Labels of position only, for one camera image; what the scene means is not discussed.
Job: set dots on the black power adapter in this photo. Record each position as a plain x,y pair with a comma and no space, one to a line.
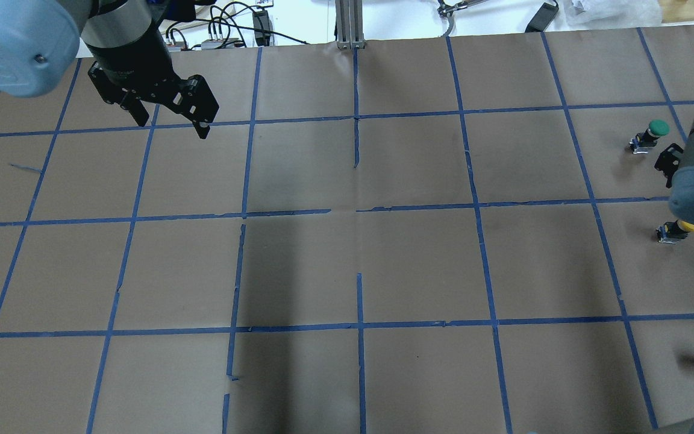
262,27

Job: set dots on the clear plastic bag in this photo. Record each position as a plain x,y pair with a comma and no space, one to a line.
613,14

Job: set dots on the wooden cutting board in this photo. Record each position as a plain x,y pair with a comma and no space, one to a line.
677,11

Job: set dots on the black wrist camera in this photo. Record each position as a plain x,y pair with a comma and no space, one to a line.
668,161

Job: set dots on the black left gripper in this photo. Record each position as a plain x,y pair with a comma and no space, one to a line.
132,59

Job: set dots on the aluminium frame post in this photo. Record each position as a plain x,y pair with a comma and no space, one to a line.
349,25

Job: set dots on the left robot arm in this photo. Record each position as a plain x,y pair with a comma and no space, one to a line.
39,39

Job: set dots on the yellow push button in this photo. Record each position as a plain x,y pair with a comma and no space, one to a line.
673,232

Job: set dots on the green push button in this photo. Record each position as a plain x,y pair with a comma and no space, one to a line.
644,142

